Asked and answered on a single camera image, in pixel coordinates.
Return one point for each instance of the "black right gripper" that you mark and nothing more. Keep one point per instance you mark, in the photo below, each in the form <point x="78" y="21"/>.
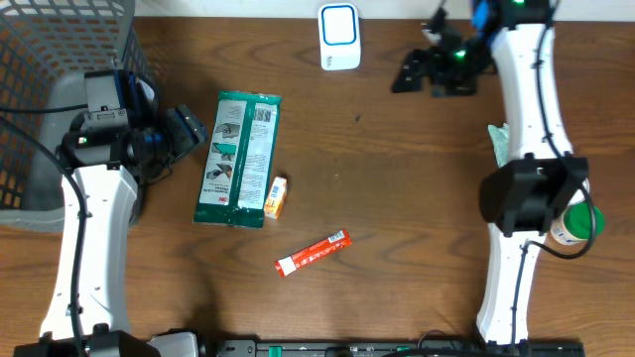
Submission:
<point x="436" y="55"/>

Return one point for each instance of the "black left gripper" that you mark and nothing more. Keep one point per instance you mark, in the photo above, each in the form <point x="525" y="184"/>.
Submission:
<point x="186" y="135"/>

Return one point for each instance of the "green white 3M package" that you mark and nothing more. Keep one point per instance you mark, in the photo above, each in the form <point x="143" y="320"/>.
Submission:
<point x="235" y="179"/>

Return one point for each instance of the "mint green wipes pack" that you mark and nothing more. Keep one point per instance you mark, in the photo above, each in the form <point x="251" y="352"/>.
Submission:
<point x="499" y="136"/>

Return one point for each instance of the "orange Kleenex tissue pack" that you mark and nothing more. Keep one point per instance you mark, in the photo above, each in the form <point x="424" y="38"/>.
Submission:
<point x="276" y="198"/>

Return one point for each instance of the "red snack bar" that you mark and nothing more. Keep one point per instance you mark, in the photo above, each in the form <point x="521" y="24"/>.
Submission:
<point x="313" y="253"/>

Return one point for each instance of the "green lid jar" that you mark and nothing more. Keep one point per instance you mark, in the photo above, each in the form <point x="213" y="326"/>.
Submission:
<point x="573" y="226"/>

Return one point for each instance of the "white blue label jar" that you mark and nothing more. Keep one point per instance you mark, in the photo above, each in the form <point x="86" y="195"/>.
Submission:
<point x="579" y="197"/>

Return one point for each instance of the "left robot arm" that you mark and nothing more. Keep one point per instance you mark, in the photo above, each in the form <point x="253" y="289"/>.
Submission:
<point x="118" y="143"/>

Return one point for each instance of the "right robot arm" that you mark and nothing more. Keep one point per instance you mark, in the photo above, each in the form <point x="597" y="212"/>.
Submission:
<point x="542" y="176"/>

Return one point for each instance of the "white barcode scanner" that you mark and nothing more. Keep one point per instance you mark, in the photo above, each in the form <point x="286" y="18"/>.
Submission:
<point x="339" y="36"/>

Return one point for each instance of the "grey plastic mesh basket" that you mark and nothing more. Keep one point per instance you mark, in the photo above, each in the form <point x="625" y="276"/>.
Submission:
<point x="47" y="47"/>

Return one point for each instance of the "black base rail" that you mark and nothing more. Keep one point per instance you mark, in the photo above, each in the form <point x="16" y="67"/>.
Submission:
<point x="347" y="348"/>

